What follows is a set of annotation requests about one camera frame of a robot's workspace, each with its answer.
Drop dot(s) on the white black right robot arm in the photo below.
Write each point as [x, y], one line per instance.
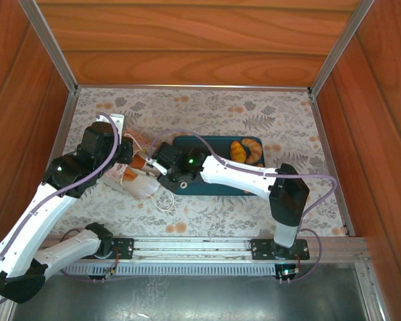
[240, 174]

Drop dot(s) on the aluminium frame post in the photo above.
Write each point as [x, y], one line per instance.
[345, 35]
[42, 30]

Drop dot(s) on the teal plastic tray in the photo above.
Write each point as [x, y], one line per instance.
[220, 147]

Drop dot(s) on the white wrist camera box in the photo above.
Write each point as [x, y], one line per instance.
[150, 161]
[117, 120]

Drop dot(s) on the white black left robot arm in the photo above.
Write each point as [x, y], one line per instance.
[46, 214]

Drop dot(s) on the grey metal panel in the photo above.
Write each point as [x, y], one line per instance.
[187, 301]

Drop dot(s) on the small orange fake bread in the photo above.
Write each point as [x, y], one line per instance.
[260, 165]

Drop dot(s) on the small fake croissant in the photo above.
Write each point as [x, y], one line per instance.
[255, 152]

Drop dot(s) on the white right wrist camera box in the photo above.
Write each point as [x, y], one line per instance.
[150, 161]

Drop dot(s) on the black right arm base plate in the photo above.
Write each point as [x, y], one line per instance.
[260, 249]

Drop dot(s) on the animal print paper bag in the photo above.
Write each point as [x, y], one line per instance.
[142, 189]

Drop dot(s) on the floral table mat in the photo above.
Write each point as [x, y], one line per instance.
[204, 110]

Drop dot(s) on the aluminium mounting rail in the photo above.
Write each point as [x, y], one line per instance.
[190, 245]

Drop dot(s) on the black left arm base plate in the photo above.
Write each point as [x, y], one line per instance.
[123, 247]

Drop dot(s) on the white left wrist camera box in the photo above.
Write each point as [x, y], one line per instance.
[117, 120]

